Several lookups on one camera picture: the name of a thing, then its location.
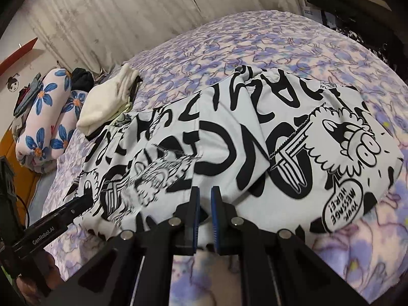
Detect grey mattress cover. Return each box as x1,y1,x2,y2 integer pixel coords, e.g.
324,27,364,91
29,172,58,217

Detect purple floral bedsheet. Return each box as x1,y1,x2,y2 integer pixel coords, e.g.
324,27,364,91
27,9,408,306

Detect person's left hand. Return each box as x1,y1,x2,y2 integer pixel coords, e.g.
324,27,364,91
16,251,62,298

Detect grey folded clothing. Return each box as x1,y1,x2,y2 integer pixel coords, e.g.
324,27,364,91
13,73,43,117

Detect black cable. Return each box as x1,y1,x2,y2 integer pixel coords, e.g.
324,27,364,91
16,194,30,228

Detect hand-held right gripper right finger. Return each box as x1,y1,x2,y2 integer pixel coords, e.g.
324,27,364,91
210,186,372,306

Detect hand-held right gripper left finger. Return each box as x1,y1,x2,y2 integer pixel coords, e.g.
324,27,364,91
48,186,203,306

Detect black and white printed garment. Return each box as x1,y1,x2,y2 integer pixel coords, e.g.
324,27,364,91
62,65,404,239

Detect black clothes pile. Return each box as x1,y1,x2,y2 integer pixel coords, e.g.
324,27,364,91
71,68,94,90

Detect rolled blue flower quilt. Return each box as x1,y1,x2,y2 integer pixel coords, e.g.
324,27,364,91
16,68,90,173

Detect folded cream fleece cloth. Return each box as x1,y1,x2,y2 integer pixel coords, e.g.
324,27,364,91
76,63,141,134

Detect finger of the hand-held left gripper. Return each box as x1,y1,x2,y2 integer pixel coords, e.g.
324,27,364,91
41,194,94,230

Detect cartoon wall sticker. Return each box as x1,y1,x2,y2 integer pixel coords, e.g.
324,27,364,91
6,73,21,91

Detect red wall shelf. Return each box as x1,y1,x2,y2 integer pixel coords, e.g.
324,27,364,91
0,37,39,74

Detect white box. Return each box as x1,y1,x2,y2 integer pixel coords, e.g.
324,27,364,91
303,5,322,24

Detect folded black cloth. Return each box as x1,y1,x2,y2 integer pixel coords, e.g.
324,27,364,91
126,75,143,106

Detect beige curtain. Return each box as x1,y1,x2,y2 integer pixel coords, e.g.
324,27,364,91
32,0,307,74

